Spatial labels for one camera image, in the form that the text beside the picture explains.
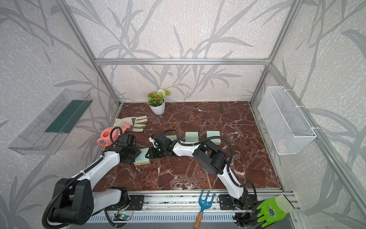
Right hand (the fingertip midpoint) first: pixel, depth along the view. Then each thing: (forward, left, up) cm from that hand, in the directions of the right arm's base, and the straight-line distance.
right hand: (146, 156), depth 86 cm
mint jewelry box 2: (+17, -43, -3) cm, 47 cm away
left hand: (+3, +5, -1) cm, 6 cm away
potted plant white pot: (+37, -3, +10) cm, 38 cm away
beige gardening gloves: (+26, +13, -3) cm, 29 cm away
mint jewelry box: (-2, +2, 0) cm, 3 cm away
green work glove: (-28, -69, -3) cm, 74 cm away
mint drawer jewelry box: (+14, -27, -2) cm, 31 cm away
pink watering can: (+8, +25, +6) cm, 27 cm away
